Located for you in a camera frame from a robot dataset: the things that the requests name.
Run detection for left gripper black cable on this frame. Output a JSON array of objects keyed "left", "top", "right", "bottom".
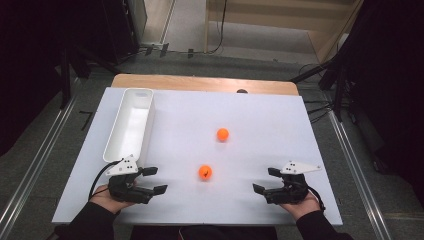
[{"left": 87, "top": 159, "right": 123, "bottom": 202}]

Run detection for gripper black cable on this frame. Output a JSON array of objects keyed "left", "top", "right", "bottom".
[
  {"left": 87, "top": 159, "right": 123, "bottom": 202},
  {"left": 307, "top": 185, "right": 327, "bottom": 212}
]

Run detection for person's left hand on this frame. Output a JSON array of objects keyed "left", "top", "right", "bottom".
[{"left": 89, "top": 179, "right": 138, "bottom": 215}]

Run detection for metal floor rail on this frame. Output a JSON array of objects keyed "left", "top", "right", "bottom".
[
  {"left": 327, "top": 109, "right": 394, "bottom": 240},
  {"left": 0, "top": 77, "right": 83, "bottom": 240}
]

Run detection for person's right hand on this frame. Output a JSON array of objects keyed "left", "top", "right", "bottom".
[{"left": 279, "top": 191, "right": 323, "bottom": 221}]

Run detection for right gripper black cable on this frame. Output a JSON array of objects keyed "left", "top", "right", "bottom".
[{"left": 307, "top": 185, "right": 327, "bottom": 212}]

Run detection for long white plastic bin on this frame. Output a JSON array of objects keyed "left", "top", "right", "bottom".
[{"left": 102, "top": 87, "right": 157, "bottom": 168}]

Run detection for black floor cables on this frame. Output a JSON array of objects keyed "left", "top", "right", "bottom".
[{"left": 303, "top": 99, "right": 334, "bottom": 124}]

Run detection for plain orange ball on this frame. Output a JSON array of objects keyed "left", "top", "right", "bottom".
[{"left": 216, "top": 127, "right": 230, "bottom": 142}]

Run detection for black cabinet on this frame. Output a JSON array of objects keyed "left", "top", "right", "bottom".
[{"left": 101, "top": 0, "right": 148, "bottom": 65}]

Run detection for black metal stand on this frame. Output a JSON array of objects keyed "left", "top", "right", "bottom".
[
  {"left": 56, "top": 39, "right": 121, "bottom": 111},
  {"left": 289, "top": 54, "right": 354, "bottom": 123}
]

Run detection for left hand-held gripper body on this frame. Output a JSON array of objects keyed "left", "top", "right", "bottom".
[{"left": 105, "top": 154, "right": 156, "bottom": 205}]

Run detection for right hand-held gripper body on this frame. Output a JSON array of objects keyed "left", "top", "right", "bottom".
[{"left": 264, "top": 161, "right": 323, "bottom": 205}]

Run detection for wooden table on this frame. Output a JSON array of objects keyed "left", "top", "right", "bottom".
[{"left": 110, "top": 73, "right": 300, "bottom": 97}]

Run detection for orange ball with dark mark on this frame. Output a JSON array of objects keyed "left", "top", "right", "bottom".
[{"left": 198, "top": 164, "right": 214, "bottom": 182}]

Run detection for black hanging cable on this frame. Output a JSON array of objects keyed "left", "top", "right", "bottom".
[{"left": 202, "top": 0, "right": 229, "bottom": 56}]

